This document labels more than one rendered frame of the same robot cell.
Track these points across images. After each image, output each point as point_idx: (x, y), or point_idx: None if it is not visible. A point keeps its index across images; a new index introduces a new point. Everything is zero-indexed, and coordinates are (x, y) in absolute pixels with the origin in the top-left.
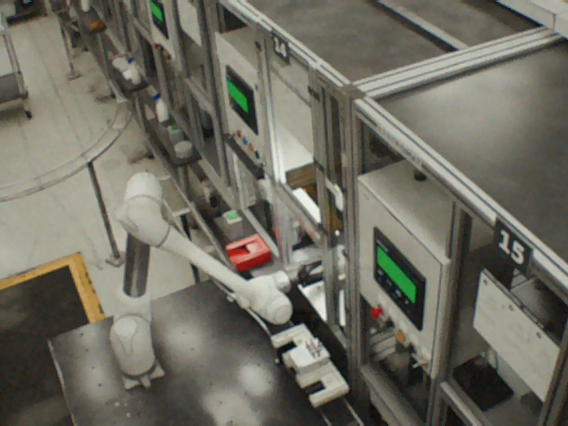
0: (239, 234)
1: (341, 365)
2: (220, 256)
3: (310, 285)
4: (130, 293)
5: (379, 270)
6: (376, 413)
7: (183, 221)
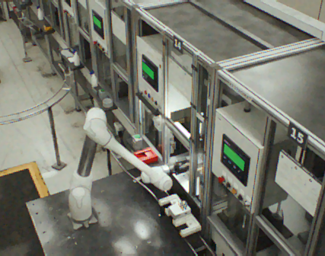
0: (141, 147)
1: None
2: None
3: (179, 174)
4: (81, 174)
5: (224, 156)
6: None
7: None
